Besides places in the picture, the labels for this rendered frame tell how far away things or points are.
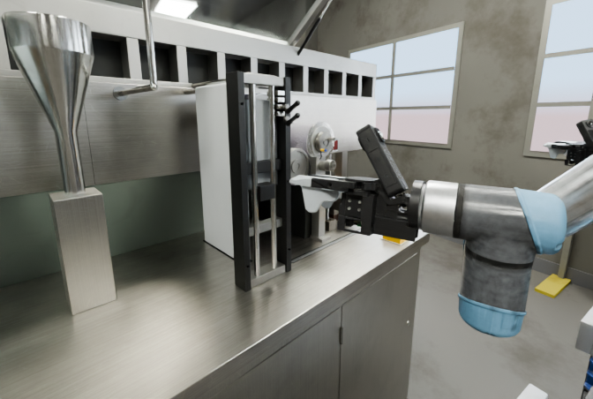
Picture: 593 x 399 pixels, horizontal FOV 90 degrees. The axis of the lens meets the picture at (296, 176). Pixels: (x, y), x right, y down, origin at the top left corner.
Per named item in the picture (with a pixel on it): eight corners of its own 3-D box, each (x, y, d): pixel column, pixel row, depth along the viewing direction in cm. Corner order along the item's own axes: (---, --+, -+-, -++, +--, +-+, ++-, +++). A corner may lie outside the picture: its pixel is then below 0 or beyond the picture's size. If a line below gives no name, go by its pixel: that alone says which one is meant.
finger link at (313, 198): (281, 210, 49) (335, 218, 46) (283, 175, 49) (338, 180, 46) (288, 207, 52) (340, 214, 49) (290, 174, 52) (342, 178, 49)
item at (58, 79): (59, 327, 64) (8, 42, 52) (52, 298, 74) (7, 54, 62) (131, 299, 73) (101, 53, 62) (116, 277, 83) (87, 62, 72)
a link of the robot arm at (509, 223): (561, 274, 33) (575, 200, 31) (450, 252, 39) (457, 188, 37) (546, 248, 40) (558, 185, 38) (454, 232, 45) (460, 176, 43)
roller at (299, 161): (284, 186, 98) (284, 150, 96) (241, 175, 116) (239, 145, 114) (309, 181, 106) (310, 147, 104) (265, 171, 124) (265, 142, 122)
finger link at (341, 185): (307, 187, 46) (365, 194, 43) (308, 177, 46) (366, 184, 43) (317, 185, 50) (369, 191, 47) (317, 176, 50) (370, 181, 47)
